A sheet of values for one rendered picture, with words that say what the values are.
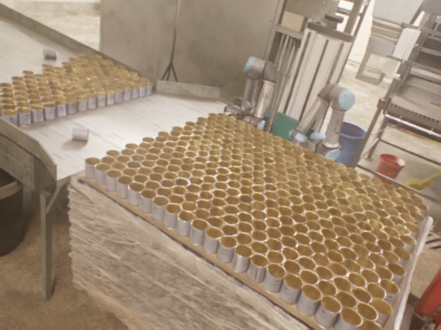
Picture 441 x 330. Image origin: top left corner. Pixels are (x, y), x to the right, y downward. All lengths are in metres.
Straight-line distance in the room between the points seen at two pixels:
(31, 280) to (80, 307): 0.40
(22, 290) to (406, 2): 3.83
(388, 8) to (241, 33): 1.43
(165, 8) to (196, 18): 0.45
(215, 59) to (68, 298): 2.90
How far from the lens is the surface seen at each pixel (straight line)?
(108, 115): 2.54
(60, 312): 2.77
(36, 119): 2.39
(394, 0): 4.20
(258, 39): 4.21
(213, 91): 3.05
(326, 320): 1.41
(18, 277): 2.99
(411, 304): 2.12
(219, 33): 4.46
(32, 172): 2.25
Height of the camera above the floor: 2.18
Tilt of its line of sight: 30 degrees down
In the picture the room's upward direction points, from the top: 14 degrees clockwise
